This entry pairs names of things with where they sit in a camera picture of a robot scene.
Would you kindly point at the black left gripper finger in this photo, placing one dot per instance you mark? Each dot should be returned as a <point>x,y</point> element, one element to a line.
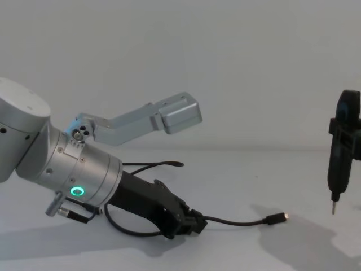
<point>172,226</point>
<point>179,206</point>

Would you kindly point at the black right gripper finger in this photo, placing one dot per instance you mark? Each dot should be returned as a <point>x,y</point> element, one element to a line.
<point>342,125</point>

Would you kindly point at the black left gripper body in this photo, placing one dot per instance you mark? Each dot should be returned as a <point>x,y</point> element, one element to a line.
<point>135,194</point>

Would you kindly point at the black screwdriver tool blue accent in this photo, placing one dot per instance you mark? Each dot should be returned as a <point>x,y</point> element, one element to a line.
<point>339,175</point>

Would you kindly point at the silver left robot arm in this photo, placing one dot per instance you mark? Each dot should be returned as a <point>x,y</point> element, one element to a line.
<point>84,169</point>

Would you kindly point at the white table cloth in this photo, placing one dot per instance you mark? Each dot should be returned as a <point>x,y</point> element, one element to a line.
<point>253,248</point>

